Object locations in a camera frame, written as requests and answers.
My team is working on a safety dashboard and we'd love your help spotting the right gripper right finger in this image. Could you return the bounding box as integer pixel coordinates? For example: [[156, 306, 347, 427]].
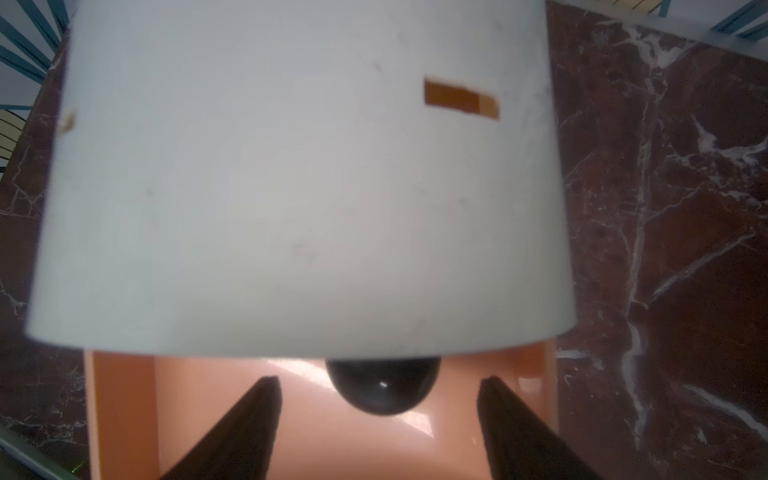
[[477, 376, 599, 480]]

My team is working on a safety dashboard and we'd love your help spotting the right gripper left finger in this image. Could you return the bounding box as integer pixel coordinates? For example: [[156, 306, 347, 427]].
[[163, 376, 282, 480]]

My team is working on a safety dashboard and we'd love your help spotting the orange top drawer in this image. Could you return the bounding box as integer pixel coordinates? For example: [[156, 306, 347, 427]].
[[84, 341, 558, 479]]

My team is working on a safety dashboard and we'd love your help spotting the black round earphone case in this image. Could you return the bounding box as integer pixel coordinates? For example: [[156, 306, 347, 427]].
[[325, 357, 441, 416]]

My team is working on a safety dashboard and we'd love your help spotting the white cylindrical drawer cabinet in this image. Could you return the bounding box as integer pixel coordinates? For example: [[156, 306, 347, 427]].
[[26, 1, 577, 359]]

